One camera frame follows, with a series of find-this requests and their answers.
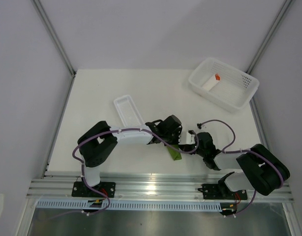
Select green paper napkin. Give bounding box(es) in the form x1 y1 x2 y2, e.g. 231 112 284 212
166 145 182 161

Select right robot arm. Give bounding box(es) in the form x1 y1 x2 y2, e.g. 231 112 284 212
178 132 291 199

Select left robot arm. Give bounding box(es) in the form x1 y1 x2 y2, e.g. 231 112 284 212
73 115 182 197

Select white roll with orange cap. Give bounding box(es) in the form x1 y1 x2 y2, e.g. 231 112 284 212
202 74 220 91

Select white slotted cutlery tray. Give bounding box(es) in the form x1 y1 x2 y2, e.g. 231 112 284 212
114 95 145 127

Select large white perforated basket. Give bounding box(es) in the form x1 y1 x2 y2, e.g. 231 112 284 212
188 58 260 113

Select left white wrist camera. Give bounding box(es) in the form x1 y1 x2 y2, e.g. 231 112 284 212
179 131 196 145

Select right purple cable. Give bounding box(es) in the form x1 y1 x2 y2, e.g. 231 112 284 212
196 119 284 218

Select purple cable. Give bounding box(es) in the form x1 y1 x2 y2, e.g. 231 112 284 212
45 127 200 219
196 119 284 218

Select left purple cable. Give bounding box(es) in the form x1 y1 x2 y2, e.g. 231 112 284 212
45 127 200 219

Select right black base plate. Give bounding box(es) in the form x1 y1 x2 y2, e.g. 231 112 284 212
197 183 248 200

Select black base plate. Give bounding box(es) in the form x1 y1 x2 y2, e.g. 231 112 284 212
71 181 117 198
197 183 248 200

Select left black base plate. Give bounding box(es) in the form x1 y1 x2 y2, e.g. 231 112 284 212
71 181 117 198

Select aluminium mounting rail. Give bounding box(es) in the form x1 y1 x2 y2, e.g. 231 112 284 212
25 172 296 204

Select white slotted cable duct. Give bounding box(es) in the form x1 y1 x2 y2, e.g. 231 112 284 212
36 199 222 212

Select right aluminium frame post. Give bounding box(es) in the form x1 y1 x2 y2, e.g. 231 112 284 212
246 0 296 74

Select aluminium frame post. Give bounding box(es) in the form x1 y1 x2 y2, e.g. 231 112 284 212
246 0 296 74
31 0 76 77

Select left aluminium frame post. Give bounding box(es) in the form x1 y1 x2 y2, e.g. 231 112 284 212
31 0 76 77

